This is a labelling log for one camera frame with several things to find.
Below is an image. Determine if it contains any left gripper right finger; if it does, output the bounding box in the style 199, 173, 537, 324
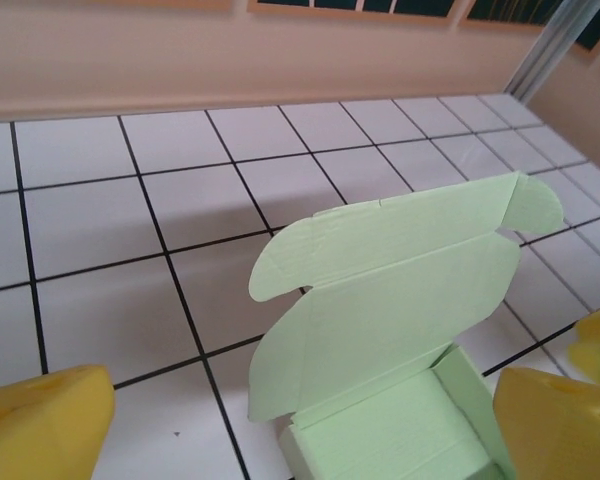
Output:
492, 367, 600, 480

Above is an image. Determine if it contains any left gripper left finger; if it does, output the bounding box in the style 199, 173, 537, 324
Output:
0, 364, 116, 480

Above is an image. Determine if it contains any light green paper box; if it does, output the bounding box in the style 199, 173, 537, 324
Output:
246, 169, 565, 480

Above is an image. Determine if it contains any aluminium corner post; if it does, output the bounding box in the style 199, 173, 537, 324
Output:
507, 0, 600, 104

